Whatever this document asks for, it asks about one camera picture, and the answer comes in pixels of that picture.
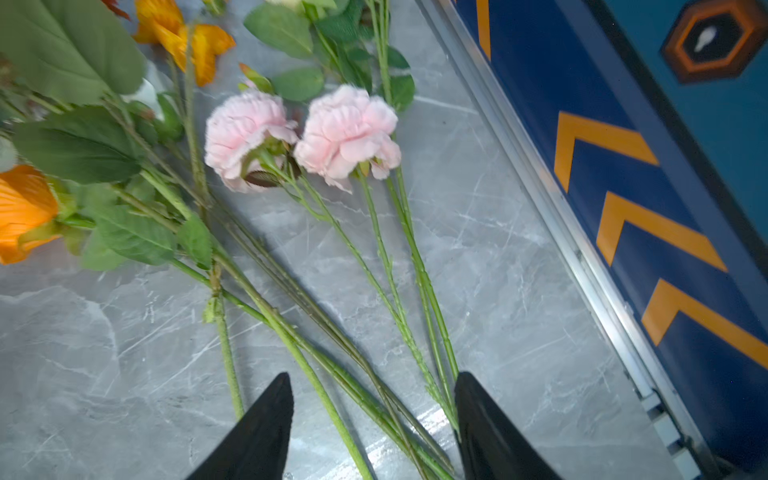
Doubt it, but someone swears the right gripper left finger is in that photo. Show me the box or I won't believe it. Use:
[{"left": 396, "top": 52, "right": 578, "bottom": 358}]
[{"left": 187, "top": 372, "right": 294, "bottom": 480}]

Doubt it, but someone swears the red orange flower stem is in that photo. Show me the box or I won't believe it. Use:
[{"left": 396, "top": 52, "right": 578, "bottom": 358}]
[{"left": 0, "top": 0, "right": 457, "bottom": 480}]

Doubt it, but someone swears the pink peony flower stem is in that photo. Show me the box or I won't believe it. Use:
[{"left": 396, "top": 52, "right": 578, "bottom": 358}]
[{"left": 204, "top": 85, "right": 458, "bottom": 427}]

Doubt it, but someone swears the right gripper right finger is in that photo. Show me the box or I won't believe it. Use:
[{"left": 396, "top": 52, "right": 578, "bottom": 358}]
[{"left": 454, "top": 371, "right": 560, "bottom": 480}]

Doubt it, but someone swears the orange rose flower stem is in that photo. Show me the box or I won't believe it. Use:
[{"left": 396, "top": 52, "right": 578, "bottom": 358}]
[{"left": 1, "top": 165, "right": 245, "bottom": 420}]

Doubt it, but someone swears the white rose flower stem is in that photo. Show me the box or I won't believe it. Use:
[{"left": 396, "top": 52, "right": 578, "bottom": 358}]
[{"left": 243, "top": 1, "right": 416, "bottom": 112}]

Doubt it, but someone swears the orange poppy flower stem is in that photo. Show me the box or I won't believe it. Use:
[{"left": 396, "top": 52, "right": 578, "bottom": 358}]
[{"left": 168, "top": 23, "right": 374, "bottom": 480}]

